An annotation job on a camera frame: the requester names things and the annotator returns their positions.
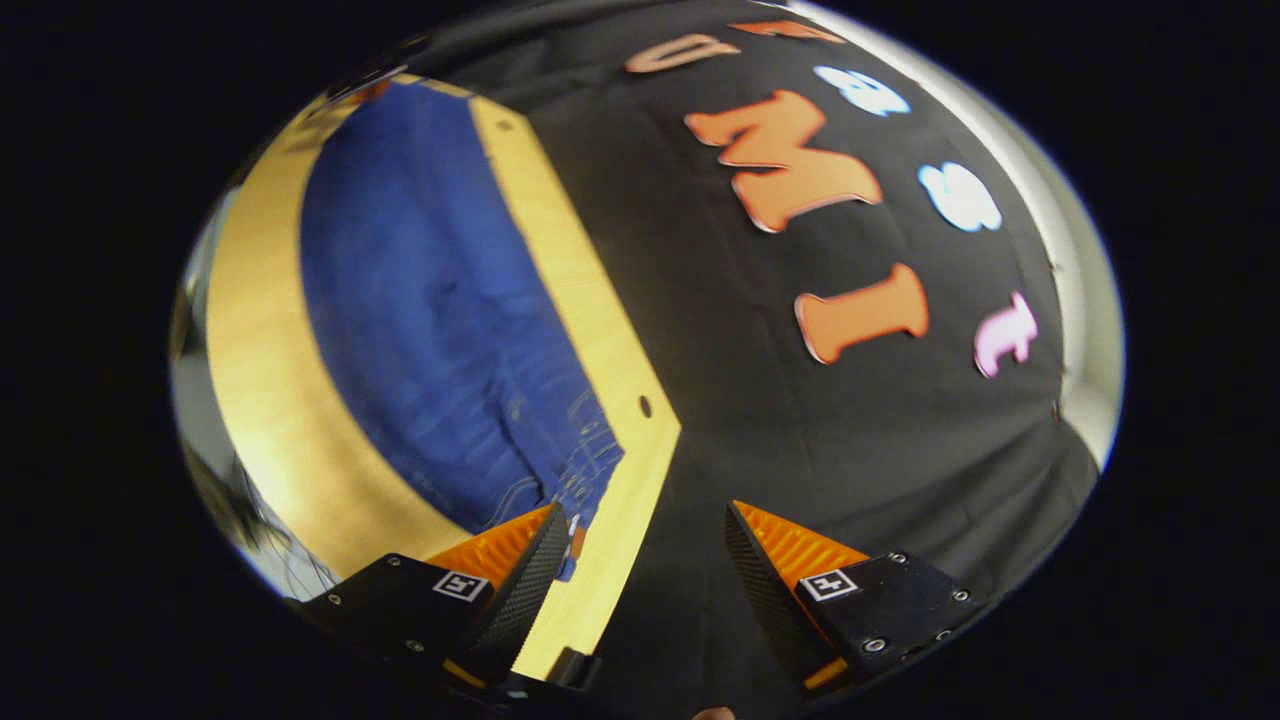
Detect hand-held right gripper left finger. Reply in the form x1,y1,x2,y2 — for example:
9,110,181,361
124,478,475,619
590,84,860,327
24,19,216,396
298,502,577,693

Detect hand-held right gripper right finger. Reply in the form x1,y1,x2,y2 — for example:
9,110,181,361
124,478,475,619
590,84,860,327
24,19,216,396
724,499,988,694

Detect blue jeans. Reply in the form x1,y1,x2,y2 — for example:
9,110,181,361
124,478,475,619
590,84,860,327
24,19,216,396
300,80,627,583

